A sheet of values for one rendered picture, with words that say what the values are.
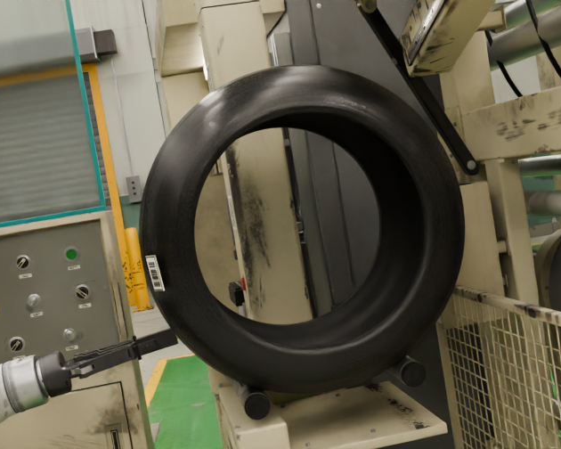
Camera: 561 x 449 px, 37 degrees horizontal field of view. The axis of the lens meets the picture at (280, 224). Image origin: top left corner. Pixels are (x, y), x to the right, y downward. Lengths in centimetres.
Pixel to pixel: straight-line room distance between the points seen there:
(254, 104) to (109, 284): 91
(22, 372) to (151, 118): 939
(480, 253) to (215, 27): 74
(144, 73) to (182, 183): 950
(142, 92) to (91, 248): 872
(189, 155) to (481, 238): 73
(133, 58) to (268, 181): 917
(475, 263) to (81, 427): 104
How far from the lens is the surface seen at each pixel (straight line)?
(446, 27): 163
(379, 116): 144
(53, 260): 218
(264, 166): 179
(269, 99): 141
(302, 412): 173
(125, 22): 1107
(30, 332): 221
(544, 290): 220
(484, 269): 185
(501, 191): 188
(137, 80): 1087
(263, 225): 179
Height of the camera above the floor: 127
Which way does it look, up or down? 3 degrees down
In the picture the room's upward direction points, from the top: 9 degrees counter-clockwise
